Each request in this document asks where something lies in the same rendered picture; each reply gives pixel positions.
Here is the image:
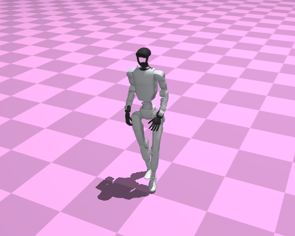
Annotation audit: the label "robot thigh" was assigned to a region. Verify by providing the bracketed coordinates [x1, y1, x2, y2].
[131, 110, 149, 148]
[150, 111, 165, 155]

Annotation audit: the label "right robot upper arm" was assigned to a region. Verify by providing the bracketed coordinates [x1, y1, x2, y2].
[126, 68, 135, 93]

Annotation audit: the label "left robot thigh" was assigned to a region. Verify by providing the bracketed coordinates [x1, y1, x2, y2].
[150, 111, 165, 155]

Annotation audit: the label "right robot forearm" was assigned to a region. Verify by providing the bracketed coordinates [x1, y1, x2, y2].
[124, 91, 135, 110]

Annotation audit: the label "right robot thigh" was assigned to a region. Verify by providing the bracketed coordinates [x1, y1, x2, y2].
[131, 110, 149, 148]

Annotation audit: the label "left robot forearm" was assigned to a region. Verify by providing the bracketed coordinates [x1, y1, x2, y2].
[158, 91, 169, 116]

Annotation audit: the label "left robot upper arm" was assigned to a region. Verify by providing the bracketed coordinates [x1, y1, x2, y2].
[153, 70, 167, 97]

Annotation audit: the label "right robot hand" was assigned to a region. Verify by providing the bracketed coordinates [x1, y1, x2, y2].
[125, 105, 132, 126]

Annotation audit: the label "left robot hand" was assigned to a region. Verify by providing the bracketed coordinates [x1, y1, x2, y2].
[148, 111, 163, 131]

